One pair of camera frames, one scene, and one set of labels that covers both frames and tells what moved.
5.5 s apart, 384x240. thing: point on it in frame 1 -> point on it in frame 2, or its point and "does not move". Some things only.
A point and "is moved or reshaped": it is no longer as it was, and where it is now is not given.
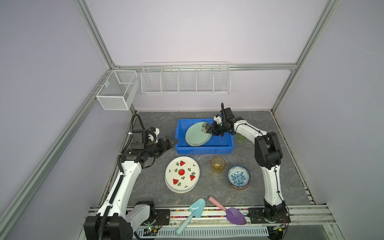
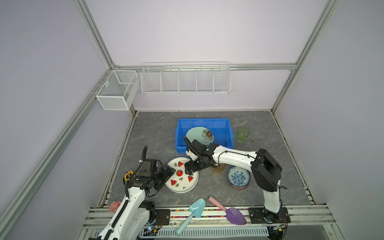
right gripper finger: x=213 y=125 -> x=188 y=168
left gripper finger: x=164 y=143 -> x=159 y=183
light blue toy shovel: x=196 y=209 does not move
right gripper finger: x=212 y=131 -> x=196 y=166
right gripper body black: x=220 y=128 -> x=199 y=159
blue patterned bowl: x=238 y=176 does not move
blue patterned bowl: x=239 y=188 does not move
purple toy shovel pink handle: x=233 y=214 does not move
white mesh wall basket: x=118 y=92 does not move
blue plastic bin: x=217 y=144 does not move
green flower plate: x=195 y=136 is moved or reshaped
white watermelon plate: x=182 y=174 does not move
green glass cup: x=240 y=138 does not move
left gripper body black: x=155 y=149 -> x=155 y=176
